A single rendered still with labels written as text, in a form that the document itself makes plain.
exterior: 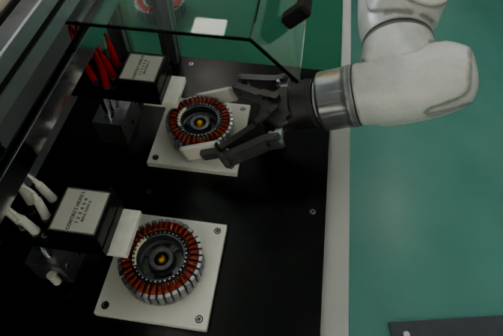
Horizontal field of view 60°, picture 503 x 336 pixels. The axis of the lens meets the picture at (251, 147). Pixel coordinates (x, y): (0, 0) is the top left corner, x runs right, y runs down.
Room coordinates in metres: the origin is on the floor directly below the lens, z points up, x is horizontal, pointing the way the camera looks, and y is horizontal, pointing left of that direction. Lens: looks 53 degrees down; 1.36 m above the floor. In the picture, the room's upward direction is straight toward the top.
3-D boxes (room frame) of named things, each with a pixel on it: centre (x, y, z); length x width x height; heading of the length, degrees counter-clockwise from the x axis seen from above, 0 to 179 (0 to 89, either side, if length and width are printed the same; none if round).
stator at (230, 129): (0.47, 0.09, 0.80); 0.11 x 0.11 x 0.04
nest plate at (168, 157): (0.47, 0.09, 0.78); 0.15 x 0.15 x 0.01; 82
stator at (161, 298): (0.23, 0.12, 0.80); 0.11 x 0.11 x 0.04
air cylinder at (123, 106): (0.49, 0.23, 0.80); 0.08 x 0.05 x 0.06; 172
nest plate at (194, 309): (0.23, 0.12, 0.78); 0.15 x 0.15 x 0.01; 82
